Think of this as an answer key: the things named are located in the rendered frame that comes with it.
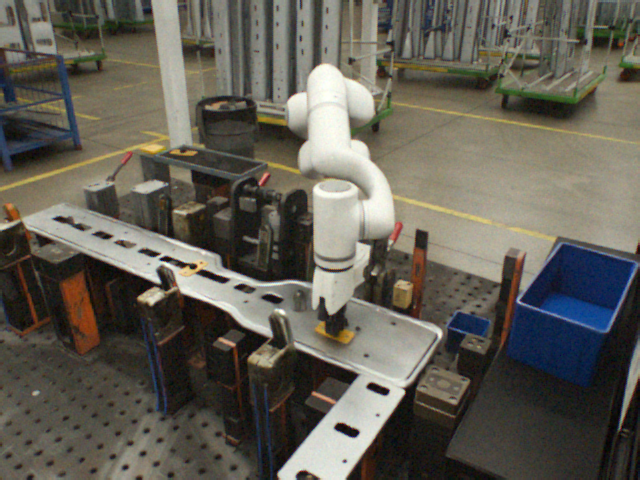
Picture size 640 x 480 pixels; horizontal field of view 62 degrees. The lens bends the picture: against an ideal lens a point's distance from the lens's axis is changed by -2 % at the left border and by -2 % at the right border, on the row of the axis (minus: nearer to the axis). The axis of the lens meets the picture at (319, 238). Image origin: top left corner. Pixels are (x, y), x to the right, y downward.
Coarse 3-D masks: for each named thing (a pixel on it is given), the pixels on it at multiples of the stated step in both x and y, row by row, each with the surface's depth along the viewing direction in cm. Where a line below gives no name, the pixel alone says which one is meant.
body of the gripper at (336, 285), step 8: (352, 264) 107; (320, 272) 106; (328, 272) 105; (336, 272) 105; (344, 272) 107; (352, 272) 111; (320, 280) 106; (328, 280) 105; (336, 280) 106; (344, 280) 108; (352, 280) 112; (320, 288) 107; (328, 288) 106; (336, 288) 107; (344, 288) 109; (352, 288) 114; (320, 296) 108; (328, 296) 106; (336, 296) 108; (344, 296) 111; (328, 304) 107; (336, 304) 109; (344, 304) 112
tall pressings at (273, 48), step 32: (224, 0) 554; (256, 0) 562; (288, 0) 546; (320, 0) 549; (224, 32) 567; (256, 32) 575; (288, 32) 560; (320, 32) 561; (224, 64) 581; (256, 64) 590; (288, 64) 573; (320, 64) 575; (256, 96) 603; (288, 96) 588
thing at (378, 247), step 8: (376, 240) 126; (384, 240) 124; (376, 248) 126; (384, 248) 125; (376, 256) 127; (384, 256) 126; (368, 264) 128; (384, 264) 127; (368, 272) 128; (368, 280) 129
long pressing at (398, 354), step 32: (32, 224) 167; (64, 224) 167; (96, 224) 167; (128, 224) 166; (96, 256) 150; (128, 256) 149; (160, 256) 149; (192, 256) 149; (192, 288) 134; (224, 288) 134; (256, 288) 134; (288, 288) 134; (256, 320) 122; (352, 320) 122; (384, 320) 122; (416, 320) 122; (320, 352) 113; (352, 352) 112; (384, 352) 112; (416, 352) 112
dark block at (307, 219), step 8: (304, 216) 144; (312, 216) 144; (296, 224) 141; (304, 224) 140; (312, 224) 141; (296, 232) 142; (304, 232) 141; (312, 232) 142; (296, 240) 144; (304, 240) 142; (296, 248) 145; (304, 248) 144; (304, 256) 145; (304, 264) 146; (304, 272) 147; (304, 280) 149
